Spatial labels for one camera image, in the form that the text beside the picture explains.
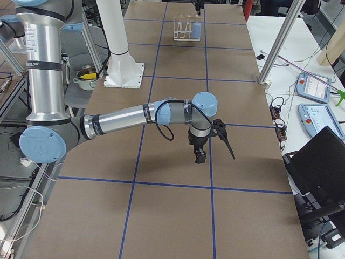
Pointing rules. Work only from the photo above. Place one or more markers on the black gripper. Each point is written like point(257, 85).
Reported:
point(197, 7)
point(195, 143)

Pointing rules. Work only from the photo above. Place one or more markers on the light blue plastic cup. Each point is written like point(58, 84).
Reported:
point(196, 30)

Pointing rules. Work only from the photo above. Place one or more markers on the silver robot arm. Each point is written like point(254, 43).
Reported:
point(54, 126)

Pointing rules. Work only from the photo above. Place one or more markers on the black laptop on stand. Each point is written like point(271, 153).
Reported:
point(318, 168)

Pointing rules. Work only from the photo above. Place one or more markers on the blue teach pendant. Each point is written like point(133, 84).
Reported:
point(315, 117)
point(310, 88)

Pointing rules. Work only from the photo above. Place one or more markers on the white enamel pot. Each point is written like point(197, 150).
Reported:
point(86, 77)

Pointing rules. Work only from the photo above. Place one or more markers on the white wire cup holder rack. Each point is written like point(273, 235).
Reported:
point(183, 27)

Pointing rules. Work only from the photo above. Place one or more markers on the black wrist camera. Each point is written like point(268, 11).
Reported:
point(218, 128)

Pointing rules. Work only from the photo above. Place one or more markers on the aluminium frame post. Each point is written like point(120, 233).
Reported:
point(279, 41)

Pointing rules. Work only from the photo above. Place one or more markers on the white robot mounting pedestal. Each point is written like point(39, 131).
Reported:
point(123, 71)

